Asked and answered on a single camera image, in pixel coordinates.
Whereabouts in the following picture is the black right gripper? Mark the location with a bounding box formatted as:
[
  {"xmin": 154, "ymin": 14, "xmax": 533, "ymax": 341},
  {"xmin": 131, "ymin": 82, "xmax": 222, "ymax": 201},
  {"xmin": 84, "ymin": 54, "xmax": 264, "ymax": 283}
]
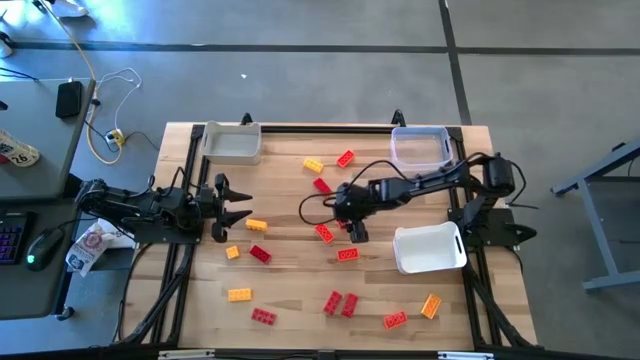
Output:
[{"xmin": 331, "ymin": 179, "xmax": 384, "ymax": 245}]

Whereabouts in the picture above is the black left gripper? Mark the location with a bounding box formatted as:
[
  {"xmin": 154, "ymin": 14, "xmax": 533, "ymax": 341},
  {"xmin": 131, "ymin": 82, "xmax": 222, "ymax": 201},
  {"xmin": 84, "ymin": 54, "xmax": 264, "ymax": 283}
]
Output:
[{"xmin": 198, "ymin": 172, "xmax": 254, "ymax": 245}]

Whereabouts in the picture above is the grey plastic bin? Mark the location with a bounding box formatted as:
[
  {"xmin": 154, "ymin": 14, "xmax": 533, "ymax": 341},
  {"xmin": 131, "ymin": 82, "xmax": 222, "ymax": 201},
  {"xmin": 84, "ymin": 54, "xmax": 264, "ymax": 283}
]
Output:
[{"xmin": 199, "ymin": 120, "xmax": 263, "ymax": 167}]

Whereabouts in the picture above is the white plastic bin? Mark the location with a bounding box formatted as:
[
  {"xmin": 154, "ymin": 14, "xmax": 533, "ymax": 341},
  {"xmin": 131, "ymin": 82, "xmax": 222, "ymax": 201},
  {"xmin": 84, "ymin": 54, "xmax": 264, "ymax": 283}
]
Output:
[{"xmin": 392, "ymin": 220, "xmax": 469, "ymax": 276}]

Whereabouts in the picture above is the clear plastic bin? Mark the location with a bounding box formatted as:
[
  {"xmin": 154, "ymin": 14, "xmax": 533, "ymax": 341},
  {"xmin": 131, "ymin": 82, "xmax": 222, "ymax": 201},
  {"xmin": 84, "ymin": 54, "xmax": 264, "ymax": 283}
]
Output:
[{"xmin": 389, "ymin": 125, "xmax": 455, "ymax": 173}]

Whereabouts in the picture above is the white paper sheet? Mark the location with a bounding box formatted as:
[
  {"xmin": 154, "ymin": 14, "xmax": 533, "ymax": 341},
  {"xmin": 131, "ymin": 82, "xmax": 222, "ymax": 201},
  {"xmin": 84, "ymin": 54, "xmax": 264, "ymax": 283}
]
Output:
[{"xmin": 97, "ymin": 217, "xmax": 136, "ymax": 250}]

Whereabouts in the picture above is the orange building block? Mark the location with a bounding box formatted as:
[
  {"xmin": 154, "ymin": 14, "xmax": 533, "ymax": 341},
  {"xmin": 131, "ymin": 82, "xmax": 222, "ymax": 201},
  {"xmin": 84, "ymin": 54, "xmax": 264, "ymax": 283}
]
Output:
[{"xmin": 420, "ymin": 293, "xmax": 443, "ymax": 320}]

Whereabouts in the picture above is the yellow power plug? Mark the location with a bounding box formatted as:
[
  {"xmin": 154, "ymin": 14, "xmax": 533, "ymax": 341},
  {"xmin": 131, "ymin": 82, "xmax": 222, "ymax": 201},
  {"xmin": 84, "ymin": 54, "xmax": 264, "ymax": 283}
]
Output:
[{"xmin": 104, "ymin": 128, "xmax": 126, "ymax": 149}]

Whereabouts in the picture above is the white snack bag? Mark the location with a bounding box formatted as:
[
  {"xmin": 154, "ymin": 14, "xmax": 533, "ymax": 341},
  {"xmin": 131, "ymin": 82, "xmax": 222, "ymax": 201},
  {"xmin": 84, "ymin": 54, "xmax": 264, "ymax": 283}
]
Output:
[{"xmin": 64, "ymin": 222, "xmax": 115, "ymax": 278}]

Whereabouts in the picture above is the black computer mouse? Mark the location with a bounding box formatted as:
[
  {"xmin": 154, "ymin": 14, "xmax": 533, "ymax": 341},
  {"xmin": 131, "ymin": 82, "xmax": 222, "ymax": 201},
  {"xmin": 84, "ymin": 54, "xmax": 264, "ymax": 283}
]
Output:
[{"xmin": 24, "ymin": 227, "xmax": 66, "ymax": 273}]

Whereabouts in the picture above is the black phone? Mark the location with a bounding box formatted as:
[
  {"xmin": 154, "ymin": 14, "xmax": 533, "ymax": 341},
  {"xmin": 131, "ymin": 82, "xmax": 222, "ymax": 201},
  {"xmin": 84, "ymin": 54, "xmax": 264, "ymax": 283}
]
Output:
[{"xmin": 54, "ymin": 80, "xmax": 84, "ymax": 120}]

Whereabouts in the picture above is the light grey desk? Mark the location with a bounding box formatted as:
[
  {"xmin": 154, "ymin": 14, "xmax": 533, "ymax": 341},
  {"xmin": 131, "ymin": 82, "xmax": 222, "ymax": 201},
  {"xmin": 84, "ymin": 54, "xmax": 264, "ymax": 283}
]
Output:
[{"xmin": 0, "ymin": 77, "xmax": 96, "ymax": 201}]

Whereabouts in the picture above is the dark grey desk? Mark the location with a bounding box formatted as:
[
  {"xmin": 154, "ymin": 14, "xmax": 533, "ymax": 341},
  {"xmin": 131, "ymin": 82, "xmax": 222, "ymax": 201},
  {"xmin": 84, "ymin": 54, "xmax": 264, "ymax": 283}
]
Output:
[{"xmin": 0, "ymin": 198, "xmax": 84, "ymax": 321}]

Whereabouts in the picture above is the white numbered tag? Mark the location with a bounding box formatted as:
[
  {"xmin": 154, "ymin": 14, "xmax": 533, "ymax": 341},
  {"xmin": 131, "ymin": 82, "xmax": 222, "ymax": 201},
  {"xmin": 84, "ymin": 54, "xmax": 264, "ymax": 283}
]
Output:
[{"xmin": 0, "ymin": 128, "xmax": 41, "ymax": 169}]

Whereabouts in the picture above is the black backlit keyboard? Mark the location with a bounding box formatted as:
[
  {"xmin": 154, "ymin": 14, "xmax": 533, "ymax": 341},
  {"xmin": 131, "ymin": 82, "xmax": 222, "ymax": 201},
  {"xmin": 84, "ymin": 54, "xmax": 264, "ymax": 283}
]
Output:
[{"xmin": 0, "ymin": 209, "xmax": 37, "ymax": 266}]

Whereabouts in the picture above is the white shoe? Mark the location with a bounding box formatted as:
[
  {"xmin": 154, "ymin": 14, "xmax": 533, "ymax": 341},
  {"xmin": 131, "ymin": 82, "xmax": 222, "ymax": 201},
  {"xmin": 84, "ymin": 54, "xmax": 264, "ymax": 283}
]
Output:
[{"xmin": 49, "ymin": 0, "xmax": 90, "ymax": 19}]

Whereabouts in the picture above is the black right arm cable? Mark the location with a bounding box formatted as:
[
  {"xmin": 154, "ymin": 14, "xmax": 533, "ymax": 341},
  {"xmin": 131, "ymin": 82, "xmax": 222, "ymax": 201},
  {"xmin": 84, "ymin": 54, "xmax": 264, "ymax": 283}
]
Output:
[{"xmin": 298, "ymin": 158, "xmax": 409, "ymax": 227}]

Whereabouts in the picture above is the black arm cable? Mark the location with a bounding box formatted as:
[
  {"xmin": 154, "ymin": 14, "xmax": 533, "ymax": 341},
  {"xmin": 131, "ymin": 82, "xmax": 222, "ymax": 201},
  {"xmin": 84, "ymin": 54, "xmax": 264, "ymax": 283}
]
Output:
[
  {"xmin": 298, "ymin": 158, "xmax": 409, "ymax": 227},
  {"xmin": 144, "ymin": 166, "xmax": 201, "ymax": 201}
]

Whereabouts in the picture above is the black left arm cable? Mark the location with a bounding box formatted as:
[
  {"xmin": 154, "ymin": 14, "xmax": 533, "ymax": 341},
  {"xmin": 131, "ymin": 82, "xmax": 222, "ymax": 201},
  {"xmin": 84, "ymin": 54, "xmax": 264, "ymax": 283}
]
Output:
[{"xmin": 144, "ymin": 166, "xmax": 201, "ymax": 201}]

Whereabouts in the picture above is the black aluminium table frame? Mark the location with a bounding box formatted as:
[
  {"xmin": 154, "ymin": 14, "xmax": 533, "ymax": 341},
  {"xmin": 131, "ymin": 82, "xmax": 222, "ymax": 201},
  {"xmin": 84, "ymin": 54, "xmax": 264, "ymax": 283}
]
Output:
[{"xmin": 112, "ymin": 108, "xmax": 539, "ymax": 360}]

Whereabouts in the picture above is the black floor cable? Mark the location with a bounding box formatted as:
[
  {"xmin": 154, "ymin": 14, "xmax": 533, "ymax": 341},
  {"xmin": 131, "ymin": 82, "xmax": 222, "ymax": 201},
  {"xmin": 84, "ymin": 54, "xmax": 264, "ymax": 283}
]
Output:
[
  {"xmin": 0, "ymin": 67, "xmax": 40, "ymax": 82},
  {"xmin": 82, "ymin": 119, "xmax": 161, "ymax": 151},
  {"xmin": 112, "ymin": 242, "xmax": 151, "ymax": 346}
]

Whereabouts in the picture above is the silver metal bracket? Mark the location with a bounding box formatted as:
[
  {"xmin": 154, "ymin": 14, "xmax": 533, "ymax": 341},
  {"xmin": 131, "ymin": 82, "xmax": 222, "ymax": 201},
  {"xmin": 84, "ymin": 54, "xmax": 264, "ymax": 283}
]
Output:
[
  {"xmin": 437, "ymin": 351, "xmax": 496, "ymax": 360},
  {"xmin": 158, "ymin": 349, "xmax": 216, "ymax": 360}
]

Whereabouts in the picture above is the white cable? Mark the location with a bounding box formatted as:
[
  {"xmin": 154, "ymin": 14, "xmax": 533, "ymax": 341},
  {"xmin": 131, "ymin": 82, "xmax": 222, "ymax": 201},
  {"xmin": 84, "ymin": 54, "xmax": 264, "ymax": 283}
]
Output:
[{"xmin": 94, "ymin": 67, "xmax": 144, "ymax": 134}]

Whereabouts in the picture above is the yellow floor cable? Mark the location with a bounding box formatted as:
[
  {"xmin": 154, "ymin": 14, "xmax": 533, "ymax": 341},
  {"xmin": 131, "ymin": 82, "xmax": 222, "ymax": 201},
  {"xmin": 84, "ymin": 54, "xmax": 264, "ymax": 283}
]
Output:
[{"xmin": 42, "ymin": 0, "xmax": 125, "ymax": 166}]

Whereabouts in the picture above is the grey metal table frame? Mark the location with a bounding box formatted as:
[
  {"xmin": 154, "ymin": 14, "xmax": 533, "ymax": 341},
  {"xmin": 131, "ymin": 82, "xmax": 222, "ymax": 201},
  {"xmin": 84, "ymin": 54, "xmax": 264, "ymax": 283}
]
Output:
[{"xmin": 551, "ymin": 139, "xmax": 640, "ymax": 294}]

